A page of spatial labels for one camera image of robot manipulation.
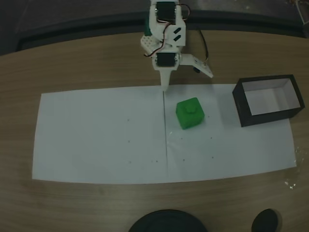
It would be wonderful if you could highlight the green cube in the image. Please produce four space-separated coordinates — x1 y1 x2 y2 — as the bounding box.
175 97 206 131

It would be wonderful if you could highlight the dark brown open box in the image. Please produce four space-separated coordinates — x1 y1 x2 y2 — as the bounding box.
232 74 306 128

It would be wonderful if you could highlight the green table clamp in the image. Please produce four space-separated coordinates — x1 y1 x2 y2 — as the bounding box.
143 18 153 37

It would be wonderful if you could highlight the white paper sheet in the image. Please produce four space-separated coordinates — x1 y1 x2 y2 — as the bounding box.
32 86 169 185
163 83 297 185

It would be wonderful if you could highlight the large black round object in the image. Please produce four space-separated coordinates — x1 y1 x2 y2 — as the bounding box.
127 209 208 232

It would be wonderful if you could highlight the small black round object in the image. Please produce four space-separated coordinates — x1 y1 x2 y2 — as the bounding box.
251 208 282 232

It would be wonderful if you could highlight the red black white servo wire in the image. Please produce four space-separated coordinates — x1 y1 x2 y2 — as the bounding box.
144 22 179 58

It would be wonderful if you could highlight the white perforated base plate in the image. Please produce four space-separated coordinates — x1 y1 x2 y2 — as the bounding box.
140 33 162 58

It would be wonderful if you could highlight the white gripper camera mount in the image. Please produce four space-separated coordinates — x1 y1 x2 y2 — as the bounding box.
180 53 214 78

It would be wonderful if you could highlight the black camera cable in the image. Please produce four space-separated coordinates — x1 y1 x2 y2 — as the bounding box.
197 27 210 64

